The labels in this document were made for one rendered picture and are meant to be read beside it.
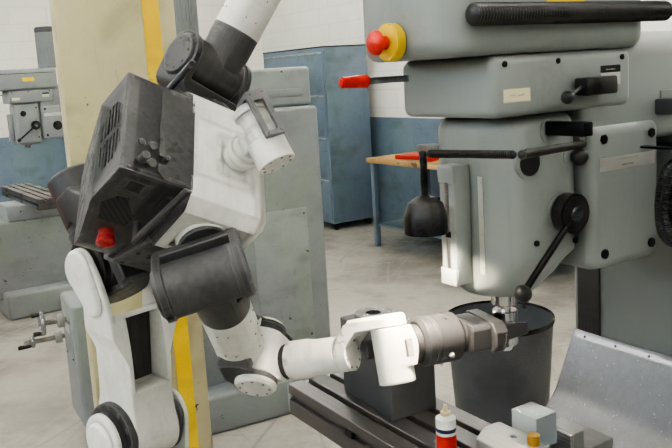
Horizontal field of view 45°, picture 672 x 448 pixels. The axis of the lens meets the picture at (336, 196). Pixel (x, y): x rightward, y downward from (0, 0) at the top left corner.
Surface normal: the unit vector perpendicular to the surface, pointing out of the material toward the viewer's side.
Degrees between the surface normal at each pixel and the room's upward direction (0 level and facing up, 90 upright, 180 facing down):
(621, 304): 90
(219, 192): 58
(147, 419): 81
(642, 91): 90
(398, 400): 90
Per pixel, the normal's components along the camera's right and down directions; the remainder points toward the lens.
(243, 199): 0.63, -0.48
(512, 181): 0.07, 0.15
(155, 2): 0.53, 0.10
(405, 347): 0.33, -0.19
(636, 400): -0.77, -0.34
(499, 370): -0.22, 0.22
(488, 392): -0.43, 0.22
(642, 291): -0.84, 0.13
